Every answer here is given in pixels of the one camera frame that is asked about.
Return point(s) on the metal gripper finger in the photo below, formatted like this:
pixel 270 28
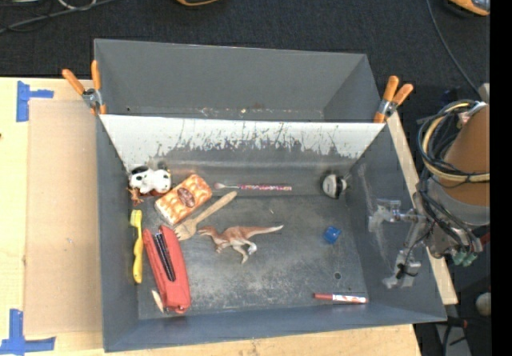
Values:
pixel 387 213
pixel 405 262

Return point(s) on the small blue cube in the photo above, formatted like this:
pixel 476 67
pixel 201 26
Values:
pixel 332 234

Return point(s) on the white and black round object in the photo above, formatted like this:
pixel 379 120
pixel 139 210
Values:
pixel 333 185

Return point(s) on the red and white marker pen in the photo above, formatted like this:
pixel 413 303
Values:
pixel 340 298

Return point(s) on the grey metal bin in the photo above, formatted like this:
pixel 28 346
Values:
pixel 280 282

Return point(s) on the brown toy dinosaur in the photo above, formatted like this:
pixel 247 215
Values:
pixel 232 236

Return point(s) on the wooden fork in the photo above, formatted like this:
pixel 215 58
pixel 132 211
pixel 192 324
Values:
pixel 208 212

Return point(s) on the orange toy waffle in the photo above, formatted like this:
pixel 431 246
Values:
pixel 183 199

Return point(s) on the red stapler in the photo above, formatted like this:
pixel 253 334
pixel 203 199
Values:
pixel 172 278

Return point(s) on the white and black toy animal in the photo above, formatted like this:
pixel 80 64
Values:
pixel 154 180

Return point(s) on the small pale wooden stick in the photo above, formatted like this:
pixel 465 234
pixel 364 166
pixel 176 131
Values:
pixel 157 300

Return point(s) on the yellow toothbrush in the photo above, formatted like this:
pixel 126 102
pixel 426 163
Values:
pixel 137 246

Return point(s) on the small orange-brown toy starfish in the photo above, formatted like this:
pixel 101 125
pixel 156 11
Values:
pixel 136 195

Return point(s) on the brown cardboard board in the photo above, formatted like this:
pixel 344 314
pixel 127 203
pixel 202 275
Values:
pixel 60 206

